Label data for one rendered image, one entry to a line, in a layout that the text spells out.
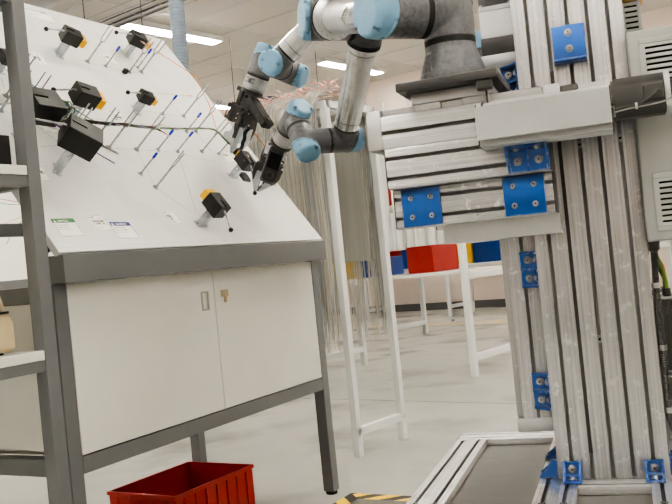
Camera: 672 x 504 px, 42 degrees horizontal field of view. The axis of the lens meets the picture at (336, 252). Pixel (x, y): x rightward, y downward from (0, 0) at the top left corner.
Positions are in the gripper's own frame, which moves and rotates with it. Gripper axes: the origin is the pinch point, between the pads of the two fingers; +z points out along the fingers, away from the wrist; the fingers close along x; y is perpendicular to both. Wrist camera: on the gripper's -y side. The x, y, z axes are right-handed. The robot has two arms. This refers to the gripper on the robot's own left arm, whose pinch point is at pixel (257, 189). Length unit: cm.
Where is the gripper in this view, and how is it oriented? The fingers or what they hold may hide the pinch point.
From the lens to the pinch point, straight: 281.2
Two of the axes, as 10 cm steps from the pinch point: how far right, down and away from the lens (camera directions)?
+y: 1.0, -6.9, 7.2
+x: -9.0, -3.7, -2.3
